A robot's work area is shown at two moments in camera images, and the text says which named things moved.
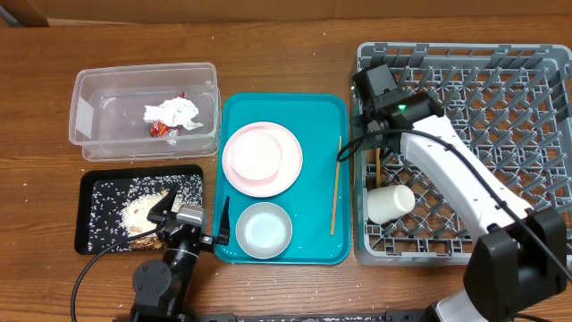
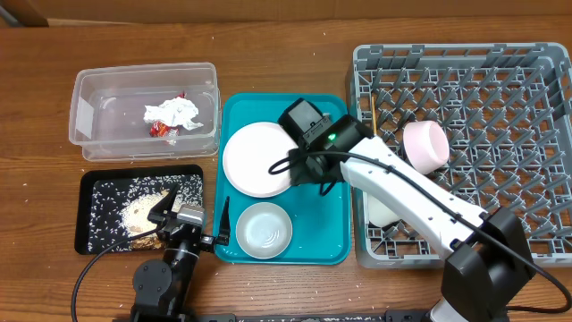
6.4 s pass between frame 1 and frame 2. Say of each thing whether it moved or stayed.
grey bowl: stayed
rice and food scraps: stayed
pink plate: stayed
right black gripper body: moved
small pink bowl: moved
